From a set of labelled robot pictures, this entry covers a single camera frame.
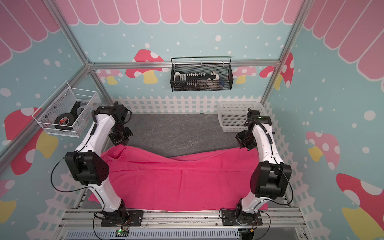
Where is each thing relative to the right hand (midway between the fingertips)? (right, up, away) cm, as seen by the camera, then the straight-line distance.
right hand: (234, 161), depth 79 cm
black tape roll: (-82, +20, -10) cm, 85 cm away
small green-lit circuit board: (-57, -34, -6) cm, 67 cm away
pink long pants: (-8, -13, +9) cm, 18 cm away
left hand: (-59, -9, -7) cm, 60 cm away
